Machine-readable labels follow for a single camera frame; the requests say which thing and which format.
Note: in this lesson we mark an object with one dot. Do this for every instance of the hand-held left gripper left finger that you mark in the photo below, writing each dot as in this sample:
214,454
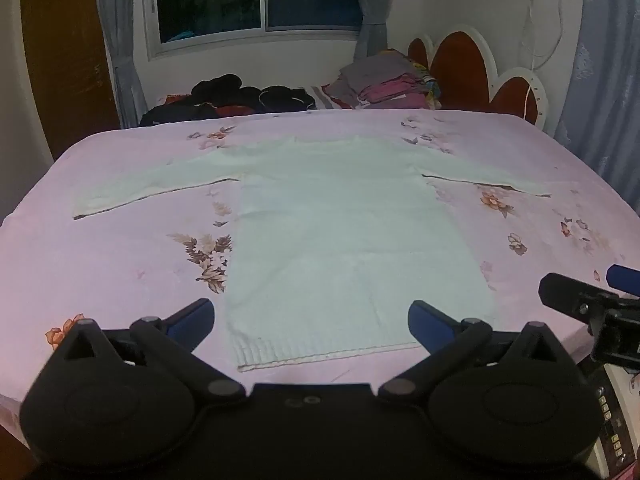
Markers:
194,316

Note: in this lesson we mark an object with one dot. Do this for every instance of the red and white headboard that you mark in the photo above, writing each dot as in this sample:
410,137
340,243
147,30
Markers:
460,65

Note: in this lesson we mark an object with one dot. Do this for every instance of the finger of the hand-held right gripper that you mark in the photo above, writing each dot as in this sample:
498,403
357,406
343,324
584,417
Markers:
625,276
562,291

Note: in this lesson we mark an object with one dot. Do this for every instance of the window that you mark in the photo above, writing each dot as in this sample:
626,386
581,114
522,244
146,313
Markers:
210,0

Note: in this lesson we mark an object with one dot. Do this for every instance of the stack of folded clothes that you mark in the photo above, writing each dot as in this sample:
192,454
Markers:
380,77

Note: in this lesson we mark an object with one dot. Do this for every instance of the white knit sweater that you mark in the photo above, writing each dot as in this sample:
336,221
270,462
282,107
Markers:
350,235

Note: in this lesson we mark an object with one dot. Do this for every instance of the white appliance with buttons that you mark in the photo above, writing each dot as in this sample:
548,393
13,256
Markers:
617,425

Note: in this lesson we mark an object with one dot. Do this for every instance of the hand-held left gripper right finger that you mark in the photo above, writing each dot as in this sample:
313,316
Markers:
424,319

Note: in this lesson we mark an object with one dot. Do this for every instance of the brown wooden wardrobe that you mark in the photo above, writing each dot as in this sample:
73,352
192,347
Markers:
65,60

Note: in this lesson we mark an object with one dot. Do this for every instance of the pile of dark clothes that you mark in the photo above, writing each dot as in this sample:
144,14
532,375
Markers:
225,92

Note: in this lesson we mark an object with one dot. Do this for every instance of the pink floral bed sheet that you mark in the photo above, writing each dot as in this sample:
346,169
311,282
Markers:
125,260

